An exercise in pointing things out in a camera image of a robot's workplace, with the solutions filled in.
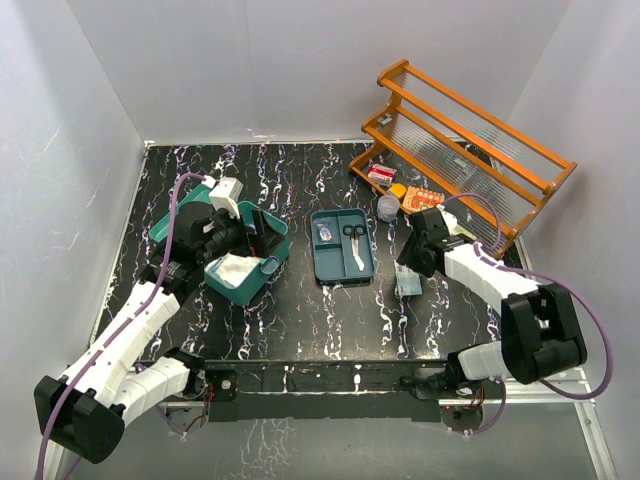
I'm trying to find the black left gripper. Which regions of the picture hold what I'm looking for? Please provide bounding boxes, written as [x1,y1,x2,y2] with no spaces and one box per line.
[198,203,284,265]

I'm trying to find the white gauze pack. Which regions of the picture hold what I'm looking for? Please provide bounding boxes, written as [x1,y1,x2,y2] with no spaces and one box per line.
[205,253,261,289]

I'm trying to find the teal medicine kit box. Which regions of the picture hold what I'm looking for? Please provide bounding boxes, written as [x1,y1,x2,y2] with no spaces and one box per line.
[145,177,289,306]

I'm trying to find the clear tape roll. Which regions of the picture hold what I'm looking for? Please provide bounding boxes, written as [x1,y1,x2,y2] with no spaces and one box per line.
[314,216,336,245]

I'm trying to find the black scissors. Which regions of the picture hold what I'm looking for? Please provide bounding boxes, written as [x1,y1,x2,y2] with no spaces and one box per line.
[342,224,366,272]

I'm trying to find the blue divided tray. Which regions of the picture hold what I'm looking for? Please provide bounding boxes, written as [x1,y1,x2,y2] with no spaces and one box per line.
[310,208,376,285]

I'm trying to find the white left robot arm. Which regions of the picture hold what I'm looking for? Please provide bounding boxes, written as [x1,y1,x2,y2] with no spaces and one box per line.
[34,201,289,464]

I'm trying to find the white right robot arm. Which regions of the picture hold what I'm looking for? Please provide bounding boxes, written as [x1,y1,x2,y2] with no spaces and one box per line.
[398,208,587,397]

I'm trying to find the red white medicine box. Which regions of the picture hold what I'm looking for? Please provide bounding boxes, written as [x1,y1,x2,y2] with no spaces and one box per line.
[367,164,397,187]

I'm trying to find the clear measuring cup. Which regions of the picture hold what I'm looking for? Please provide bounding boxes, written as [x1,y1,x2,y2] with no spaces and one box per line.
[377,194,401,223]

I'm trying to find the orange wooden shelf rack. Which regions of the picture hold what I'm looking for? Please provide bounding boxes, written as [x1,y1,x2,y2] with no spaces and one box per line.
[349,59,577,258]

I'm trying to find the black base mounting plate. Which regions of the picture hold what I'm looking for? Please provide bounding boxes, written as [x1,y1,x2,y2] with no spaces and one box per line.
[206,360,444,423]

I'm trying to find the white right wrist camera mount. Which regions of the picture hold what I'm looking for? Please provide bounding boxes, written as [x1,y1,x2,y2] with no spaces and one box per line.
[439,207,462,235]

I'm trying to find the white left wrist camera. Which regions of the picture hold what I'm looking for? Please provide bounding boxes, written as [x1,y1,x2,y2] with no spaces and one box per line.
[209,177,243,220]

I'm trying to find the aluminium frame rail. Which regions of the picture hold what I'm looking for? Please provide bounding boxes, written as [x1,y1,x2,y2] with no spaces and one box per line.
[53,386,616,479]

